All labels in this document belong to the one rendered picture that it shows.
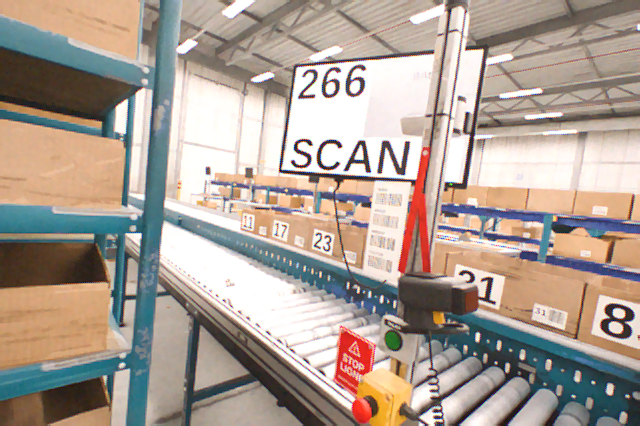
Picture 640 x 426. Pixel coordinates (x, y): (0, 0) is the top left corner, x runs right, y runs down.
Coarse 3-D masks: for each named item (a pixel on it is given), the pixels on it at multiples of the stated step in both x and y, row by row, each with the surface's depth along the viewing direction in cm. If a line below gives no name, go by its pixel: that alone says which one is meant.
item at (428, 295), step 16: (416, 272) 55; (400, 288) 54; (416, 288) 52; (432, 288) 50; (448, 288) 48; (464, 288) 47; (416, 304) 52; (432, 304) 50; (448, 304) 48; (464, 304) 47; (416, 320) 53; (432, 320) 52
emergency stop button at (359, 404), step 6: (354, 402) 55; (360, 402) 54; (366, 402) 54; (354, 408) 55; (360, 408) 54; (366, 408) 53; (354, 414) 54; (360, 414) 53; (366, 414) 53; (360, 420) 53; (366, 420) 53
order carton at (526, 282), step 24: (480, 264) 107; (504, 264) 128; (528, 264) 122; (504, 288) 102; (528, 288) 97; (552, 288) 93; (576, 288) 89; (504, 312) 102; (528, 312) 97; (576, 312) 88; (576, 336) 90
